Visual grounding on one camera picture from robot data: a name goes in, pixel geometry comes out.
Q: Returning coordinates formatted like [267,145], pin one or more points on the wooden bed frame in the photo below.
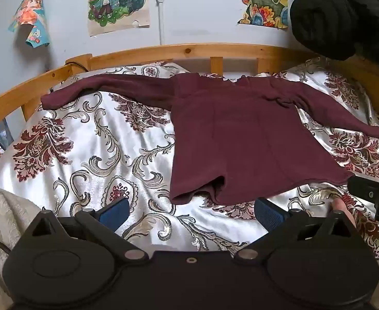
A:
[183,51]

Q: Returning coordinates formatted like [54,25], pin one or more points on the colourful landscape poster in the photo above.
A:
[263,3]

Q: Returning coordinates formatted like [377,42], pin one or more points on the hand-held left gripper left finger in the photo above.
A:
[116,212]

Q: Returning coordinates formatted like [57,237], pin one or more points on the black quilted jacket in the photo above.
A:
[331,16]

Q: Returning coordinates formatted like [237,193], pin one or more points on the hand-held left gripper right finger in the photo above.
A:
[268,214]

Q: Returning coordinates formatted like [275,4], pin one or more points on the blond cartoon child poster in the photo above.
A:
[118,3]

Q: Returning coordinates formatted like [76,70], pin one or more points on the curled cartoon girl poster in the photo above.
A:
[29,16]

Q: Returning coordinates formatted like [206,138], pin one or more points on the beige fleece blanket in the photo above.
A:
[2,213]

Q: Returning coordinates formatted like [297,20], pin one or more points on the floral satin bedspread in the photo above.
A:
[79,155]

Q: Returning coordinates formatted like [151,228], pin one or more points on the person's right hand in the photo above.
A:
[343,208]

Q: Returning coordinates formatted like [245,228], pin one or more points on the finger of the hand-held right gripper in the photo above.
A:
[362,187]

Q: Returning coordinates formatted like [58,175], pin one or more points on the white wall pipe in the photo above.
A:
[160,16]

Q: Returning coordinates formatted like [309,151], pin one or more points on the maroon sweater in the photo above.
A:
[241,135]

